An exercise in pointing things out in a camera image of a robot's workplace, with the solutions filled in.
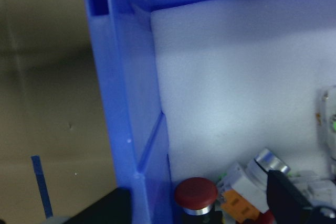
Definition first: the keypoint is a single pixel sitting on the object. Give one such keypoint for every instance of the blue plastic storage bin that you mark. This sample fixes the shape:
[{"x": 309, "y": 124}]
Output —
[{"x": 126, "y": 77}]

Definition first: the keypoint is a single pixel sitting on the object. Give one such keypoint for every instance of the white push button orange block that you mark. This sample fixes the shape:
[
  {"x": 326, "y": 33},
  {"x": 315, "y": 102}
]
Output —
[{"x": 244, "y": 184}]

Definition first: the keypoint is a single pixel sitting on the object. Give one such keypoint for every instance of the white contact block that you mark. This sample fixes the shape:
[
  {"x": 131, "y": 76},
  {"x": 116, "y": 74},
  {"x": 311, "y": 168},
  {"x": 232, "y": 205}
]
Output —
[{"x": 309, "y": 184}]

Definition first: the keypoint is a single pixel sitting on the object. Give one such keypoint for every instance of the red mushroom push button switch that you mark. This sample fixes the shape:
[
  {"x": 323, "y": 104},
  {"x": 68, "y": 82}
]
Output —
[
  {"x": 195, "y": 190},
  {"x": 264, "y": 219}
]

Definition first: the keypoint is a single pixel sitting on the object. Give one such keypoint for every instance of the white foam pad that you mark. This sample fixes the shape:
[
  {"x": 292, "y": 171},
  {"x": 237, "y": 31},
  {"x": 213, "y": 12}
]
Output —
[{"x": 236, "y": 77}]

